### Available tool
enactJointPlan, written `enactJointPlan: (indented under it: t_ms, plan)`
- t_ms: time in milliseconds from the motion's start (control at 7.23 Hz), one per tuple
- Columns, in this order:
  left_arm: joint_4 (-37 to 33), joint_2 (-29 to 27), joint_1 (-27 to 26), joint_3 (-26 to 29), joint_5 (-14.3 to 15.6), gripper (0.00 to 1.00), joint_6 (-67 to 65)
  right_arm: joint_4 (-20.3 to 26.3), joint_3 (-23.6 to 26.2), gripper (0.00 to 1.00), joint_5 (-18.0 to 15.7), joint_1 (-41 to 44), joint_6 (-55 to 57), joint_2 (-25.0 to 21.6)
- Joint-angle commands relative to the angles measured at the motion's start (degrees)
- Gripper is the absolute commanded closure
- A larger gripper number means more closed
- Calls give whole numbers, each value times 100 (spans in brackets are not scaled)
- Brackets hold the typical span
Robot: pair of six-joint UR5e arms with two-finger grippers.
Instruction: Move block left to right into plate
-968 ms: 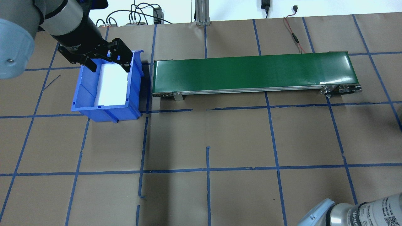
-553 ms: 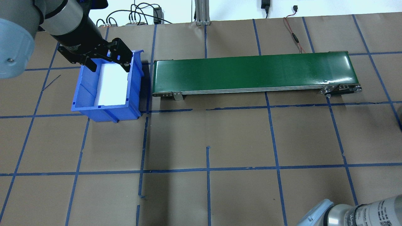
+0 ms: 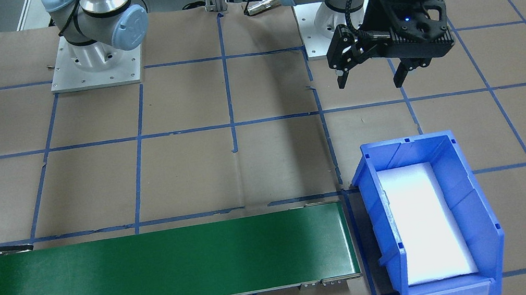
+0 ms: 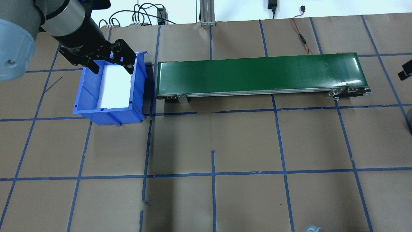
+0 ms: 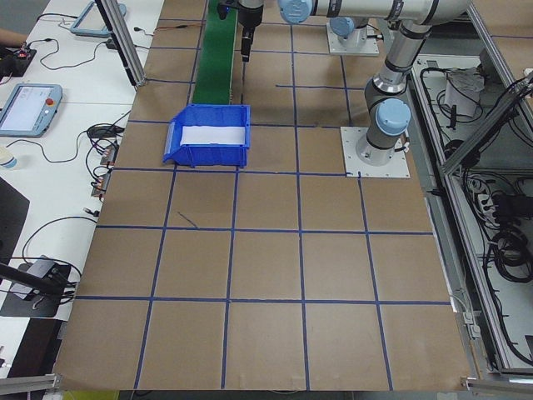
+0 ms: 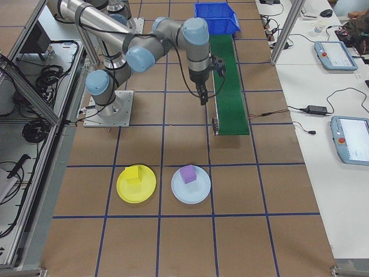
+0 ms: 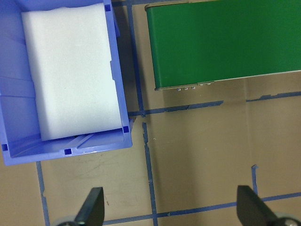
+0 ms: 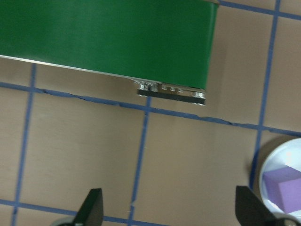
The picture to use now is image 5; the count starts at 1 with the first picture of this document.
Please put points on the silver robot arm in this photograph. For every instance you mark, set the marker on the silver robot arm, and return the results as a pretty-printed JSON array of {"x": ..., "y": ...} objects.
[
  {"x": 343, "y": 27},
  {"x": 399, "y": 54}
]

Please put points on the person forearm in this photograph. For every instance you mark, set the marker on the person forearm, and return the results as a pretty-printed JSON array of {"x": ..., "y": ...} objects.
[{"x": 12, "y": 37}]

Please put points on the green conveyor belt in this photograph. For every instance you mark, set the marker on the green conveyor belt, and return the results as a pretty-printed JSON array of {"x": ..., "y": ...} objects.
[{"x": 214, "y": 62}]

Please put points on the white foam pad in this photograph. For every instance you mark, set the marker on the white foam pad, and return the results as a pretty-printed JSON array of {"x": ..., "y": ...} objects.
[{"x": 212, "y": 135}]

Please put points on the blue plastic storage bin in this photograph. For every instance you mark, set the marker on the blue plastic storage bin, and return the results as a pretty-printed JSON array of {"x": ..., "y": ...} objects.
[{"x": 216, "y": 156}]

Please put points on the black plug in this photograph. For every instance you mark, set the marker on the black plug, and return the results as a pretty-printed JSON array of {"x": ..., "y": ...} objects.
[{"x": 111, "y": 43}]

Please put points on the blue teach pendant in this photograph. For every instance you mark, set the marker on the blue teach pendant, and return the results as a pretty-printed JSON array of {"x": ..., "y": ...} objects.
[{"x": 89, "y": 21}]

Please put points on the black power adapter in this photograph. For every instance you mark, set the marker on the black power adapter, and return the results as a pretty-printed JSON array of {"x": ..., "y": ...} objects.
[{"x": 100, "y": 131}]

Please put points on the small USB hub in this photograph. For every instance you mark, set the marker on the small USB hub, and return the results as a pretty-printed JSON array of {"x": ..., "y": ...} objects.
[
  {"x": 107, "y": 155},
  {"x": 100, "y": 185}
]

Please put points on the white crumpled bag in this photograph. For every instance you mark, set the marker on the white crumpled bag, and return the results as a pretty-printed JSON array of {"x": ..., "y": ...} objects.
[{"x": 462, "y": 96}]

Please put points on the black circuit board box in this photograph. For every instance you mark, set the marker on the black circuit board box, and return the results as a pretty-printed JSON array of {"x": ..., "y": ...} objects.
[{"x": 18, "y": 62}]

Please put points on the grey teach pendant tablet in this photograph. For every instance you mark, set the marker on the grey teach pendant tablet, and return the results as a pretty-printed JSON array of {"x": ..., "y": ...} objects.
[{"x": 25, "y": 108}]

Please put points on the white power strip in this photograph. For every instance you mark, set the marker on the white power strip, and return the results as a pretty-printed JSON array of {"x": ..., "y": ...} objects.
[{"x": 483, "y": 204}]

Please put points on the black flat pad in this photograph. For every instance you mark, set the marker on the black flat pad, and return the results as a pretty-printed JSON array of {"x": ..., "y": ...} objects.
[{"x": 10, "y": 225}]

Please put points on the black power brick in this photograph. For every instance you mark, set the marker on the black power brick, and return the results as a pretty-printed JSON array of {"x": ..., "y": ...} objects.
[{"x": 506, "y": 206}]

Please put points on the aluminium profile bar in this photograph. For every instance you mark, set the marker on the aluminium profile bar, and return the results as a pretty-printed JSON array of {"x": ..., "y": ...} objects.
[
  {"x": 499, "y": 381},
  {"x": 29, "y": 381}
]

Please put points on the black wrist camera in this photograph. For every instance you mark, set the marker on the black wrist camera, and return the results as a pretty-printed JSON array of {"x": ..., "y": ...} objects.
[{"x": 225, "y": 9}]

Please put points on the white square base plate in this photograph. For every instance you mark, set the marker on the white square base plate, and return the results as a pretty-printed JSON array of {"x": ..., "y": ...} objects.
[
  {"x": 395, "y": 166},
  {"x": 333, "y": 46}
]

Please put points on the aluminium profile post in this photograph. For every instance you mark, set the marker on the aluminium profile post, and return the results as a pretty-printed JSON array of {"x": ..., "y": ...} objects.
[{"x": 125, "y": 46}]

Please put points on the V-shaped metal bar frame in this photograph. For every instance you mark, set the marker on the V-shaped metal bar frame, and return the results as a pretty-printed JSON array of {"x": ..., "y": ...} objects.
[{"x": 479, "y": 137}]

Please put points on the black camera stand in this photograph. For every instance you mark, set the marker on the black camera stand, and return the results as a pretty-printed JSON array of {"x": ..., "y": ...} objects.
[{"x": 37, "y": 306}]

